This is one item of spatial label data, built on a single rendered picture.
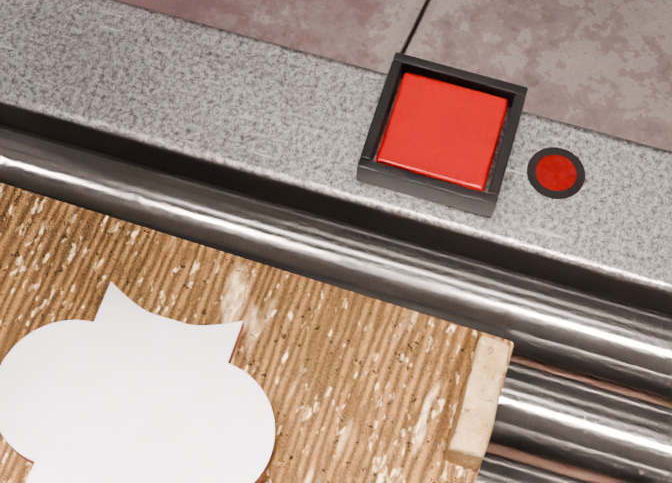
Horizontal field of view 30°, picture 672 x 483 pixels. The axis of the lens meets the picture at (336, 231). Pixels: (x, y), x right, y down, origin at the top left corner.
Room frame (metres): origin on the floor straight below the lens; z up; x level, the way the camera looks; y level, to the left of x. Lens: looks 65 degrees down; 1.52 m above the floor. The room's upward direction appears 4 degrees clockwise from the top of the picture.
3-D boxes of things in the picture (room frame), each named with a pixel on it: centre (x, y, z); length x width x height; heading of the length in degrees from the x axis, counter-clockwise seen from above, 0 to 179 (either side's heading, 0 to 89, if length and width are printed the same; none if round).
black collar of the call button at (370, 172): (0.34, -0.05, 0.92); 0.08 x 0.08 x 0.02; 77
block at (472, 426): (0.18, -0.07, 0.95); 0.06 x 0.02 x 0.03; 166
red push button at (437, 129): (0.34, -0.05, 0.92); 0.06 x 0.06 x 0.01; 77
